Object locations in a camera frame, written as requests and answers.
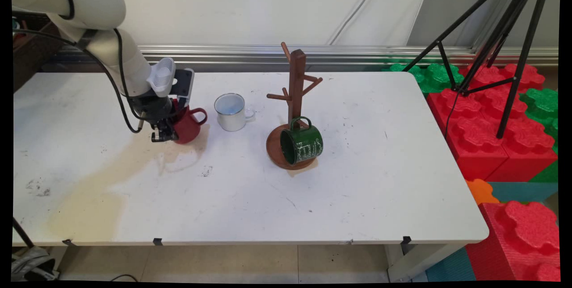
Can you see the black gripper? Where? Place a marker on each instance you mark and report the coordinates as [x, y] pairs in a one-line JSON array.
[[156, 107]]

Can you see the red enamel mug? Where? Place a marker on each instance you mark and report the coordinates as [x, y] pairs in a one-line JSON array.
[[190, 127]]

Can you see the white enamel mug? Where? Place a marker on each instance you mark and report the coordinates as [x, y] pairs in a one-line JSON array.
[[230, 120]]

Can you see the black tape tab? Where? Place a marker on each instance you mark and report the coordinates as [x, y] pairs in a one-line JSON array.
[[68, 242], [157, 241], [405, 240]]

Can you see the brown wooden mug tree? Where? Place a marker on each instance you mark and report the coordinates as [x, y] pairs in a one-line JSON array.
[[296, 73]]

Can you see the green mug with white print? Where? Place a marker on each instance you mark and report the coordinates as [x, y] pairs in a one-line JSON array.
[[308, 145]]

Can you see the dark brown furniture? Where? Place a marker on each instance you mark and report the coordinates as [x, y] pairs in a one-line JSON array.
[[29, 62]]

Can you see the thin black rod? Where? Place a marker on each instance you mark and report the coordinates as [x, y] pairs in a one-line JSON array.
[[23, 233]]

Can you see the green foam block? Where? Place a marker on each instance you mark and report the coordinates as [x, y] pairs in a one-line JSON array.
[[543, 102], [435, 78]]

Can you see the white table leg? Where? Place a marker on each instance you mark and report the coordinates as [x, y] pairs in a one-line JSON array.
[[415, 261]]

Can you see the large red foam block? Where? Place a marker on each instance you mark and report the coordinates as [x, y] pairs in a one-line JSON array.
[[478, 138]]

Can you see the teal foam mat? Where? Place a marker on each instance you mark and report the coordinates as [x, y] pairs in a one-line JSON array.
[[451, 268], [523, 192]]

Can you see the orange foam piece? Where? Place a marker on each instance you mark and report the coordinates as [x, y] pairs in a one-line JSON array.
[[480, 192]]

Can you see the black tripod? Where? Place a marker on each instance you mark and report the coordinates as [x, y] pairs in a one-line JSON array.
[[523, 56]]

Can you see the black grey wrist camera box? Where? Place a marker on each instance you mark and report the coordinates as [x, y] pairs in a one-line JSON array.
[[184, 82]]

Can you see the aluminium wall rail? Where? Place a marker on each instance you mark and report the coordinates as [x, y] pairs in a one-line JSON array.
[[223, 53]]

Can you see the white wall conduit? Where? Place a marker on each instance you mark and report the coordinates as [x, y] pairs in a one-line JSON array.
[[356, 9]]

